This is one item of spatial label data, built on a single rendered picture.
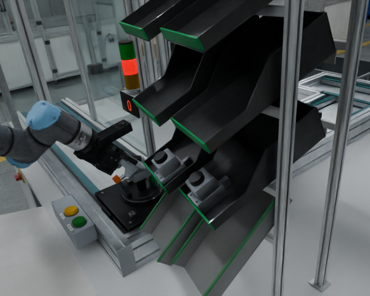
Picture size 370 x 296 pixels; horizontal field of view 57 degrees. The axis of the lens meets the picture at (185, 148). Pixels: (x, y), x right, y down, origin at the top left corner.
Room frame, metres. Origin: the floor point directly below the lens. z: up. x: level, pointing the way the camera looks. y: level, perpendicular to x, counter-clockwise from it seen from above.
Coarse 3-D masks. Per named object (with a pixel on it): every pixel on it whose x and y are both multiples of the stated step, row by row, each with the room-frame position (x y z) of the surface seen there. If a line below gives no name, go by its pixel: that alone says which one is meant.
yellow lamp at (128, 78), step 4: (124, 76) 1.14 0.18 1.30; (128, 76) 1.12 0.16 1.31; (132, 76) 1.12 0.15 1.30; (136, 76) 1.13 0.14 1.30; (128, 80) 1.12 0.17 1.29; (132, 80) 1.12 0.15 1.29; (136, 80) 1.13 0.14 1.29; (128, 84) 1.13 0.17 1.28; (132, 84) 1.12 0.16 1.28; (136, 84) 1.13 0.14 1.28; (128, 88) 1.13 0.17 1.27; (132, 88) 1.12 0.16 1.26; (136, 88) 1.13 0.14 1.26
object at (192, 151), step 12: (180, 132) 0.75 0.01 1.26; (168, 144) 0.74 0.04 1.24; (180, 144) 0.74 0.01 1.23; (192, 144) 0.72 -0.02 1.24; (180, 156) 0.70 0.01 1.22; (192, 156) 0.68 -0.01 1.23; (204, 156) 0.64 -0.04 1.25; (156, 168) 0.70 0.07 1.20; (192, 168) 0.62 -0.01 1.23; (180, 180) 0.61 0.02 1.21; (168, 192) 0.60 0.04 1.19
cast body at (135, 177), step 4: (136, 156) 0.93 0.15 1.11; (140, 156) 0.93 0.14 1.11; (140, 160) 0.92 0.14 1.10; (136, 172) 0.90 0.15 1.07; (140, 172) 0.90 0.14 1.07; (144, 172) 0.91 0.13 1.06; (148, 172) 0.92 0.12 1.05; (132, 176) 0.89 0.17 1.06; (136, 176) 0.89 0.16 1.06; (140, 176) 0.90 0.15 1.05; (144, 176) 0.91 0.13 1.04; (148, 176) 0.92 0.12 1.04; (132, 180) 0.90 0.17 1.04; (136, 180) 0.89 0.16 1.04
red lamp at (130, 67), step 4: (124, 60) 1.13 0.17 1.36; (128, 60) 1.12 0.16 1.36; (132, 60) 1.13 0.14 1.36; (124, 64) 1.13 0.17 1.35; (128, 64) 1.12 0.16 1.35; (132, 64) 1.13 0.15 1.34; (136, 64) 1.14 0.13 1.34; (124, 68) 1.13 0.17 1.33; (128, 68) 1.12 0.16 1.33; (132, 68) 1.13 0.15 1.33; (136, 68) 1.14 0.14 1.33; (124, 72) 1.13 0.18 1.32; (128, 72) 1.12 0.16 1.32; (132, 72) 1.12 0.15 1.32; (136, 72) 1.13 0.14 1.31
